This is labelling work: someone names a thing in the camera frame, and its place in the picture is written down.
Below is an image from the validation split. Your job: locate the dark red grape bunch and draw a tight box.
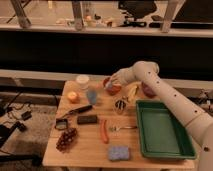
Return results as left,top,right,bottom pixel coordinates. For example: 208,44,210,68
56,128,77,152

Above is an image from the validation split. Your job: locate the yellow banana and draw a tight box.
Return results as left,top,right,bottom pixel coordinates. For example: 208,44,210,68
125,85,138,103

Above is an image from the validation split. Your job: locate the green plastic tray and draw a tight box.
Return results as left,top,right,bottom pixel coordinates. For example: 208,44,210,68
136,100,196,160

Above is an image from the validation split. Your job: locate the dark red bowl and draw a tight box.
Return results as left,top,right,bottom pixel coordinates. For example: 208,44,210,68
141,83,156,98

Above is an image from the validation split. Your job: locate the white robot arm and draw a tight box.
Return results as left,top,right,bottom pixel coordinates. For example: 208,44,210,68
110,61,213,171

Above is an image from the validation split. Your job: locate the small striped cup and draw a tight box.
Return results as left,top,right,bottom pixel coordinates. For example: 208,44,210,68
115,100,126,114

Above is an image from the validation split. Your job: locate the small black framed container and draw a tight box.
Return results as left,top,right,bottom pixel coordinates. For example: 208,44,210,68
55,119,68,130

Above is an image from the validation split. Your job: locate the black rectangular block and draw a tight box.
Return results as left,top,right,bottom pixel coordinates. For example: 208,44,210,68
77,115,98,125

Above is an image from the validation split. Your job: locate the wooden table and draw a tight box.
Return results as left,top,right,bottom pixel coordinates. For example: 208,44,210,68
43,81,194,171

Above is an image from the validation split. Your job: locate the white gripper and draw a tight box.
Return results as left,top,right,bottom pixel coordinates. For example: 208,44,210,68
110,68,135,85

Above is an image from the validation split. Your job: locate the blue sponge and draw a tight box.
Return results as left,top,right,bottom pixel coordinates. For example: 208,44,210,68
108,146,130,161

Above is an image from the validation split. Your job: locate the orange fruit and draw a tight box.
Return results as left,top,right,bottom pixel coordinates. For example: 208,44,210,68
67,91,79,103

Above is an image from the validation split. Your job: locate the metal fork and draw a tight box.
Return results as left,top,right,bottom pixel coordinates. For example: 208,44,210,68
109,126,137,132

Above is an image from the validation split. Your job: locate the white plastic cup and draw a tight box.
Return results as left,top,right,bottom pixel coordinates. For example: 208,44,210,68
76,75,90,90

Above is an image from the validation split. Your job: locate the black handled knife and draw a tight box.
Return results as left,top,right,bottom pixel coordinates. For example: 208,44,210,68
61,105,93,118

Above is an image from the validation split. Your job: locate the orange carrot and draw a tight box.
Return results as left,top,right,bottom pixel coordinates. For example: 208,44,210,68
100,120,109,144

